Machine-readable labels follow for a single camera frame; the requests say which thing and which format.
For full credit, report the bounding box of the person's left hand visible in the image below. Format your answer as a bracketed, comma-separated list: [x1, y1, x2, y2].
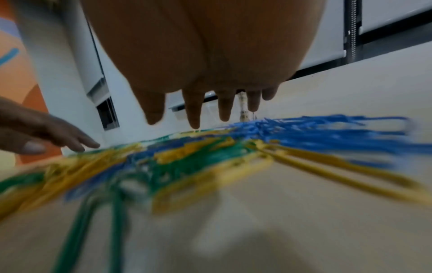
[0, 96, 101, 156]

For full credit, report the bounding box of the white wall column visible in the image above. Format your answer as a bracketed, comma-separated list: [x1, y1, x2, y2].
[13, 0, 110, 134]

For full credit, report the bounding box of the pile of colourful plastic hangers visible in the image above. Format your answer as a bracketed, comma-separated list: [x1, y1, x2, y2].
[0, 114, 432, 273]

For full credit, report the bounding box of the patterned thin pole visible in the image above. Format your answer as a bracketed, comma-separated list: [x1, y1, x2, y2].
[238, 92, 258, 123]

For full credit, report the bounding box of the white roller blind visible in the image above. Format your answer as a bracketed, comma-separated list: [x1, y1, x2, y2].
[300, 0, 432, 71]

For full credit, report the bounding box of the person's right hand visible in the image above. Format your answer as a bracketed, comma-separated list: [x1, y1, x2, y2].
[79, 0, 328, 130]

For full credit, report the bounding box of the black window frame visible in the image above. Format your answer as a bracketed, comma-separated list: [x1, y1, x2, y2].
[285, 0, 432, 81]

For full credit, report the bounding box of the dark wall vent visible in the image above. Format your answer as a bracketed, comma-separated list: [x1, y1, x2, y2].
[96, 96, 121, 132]

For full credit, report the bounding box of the metal bead chain cord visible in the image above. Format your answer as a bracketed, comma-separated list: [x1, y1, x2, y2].
[349, 0, 358, 63]

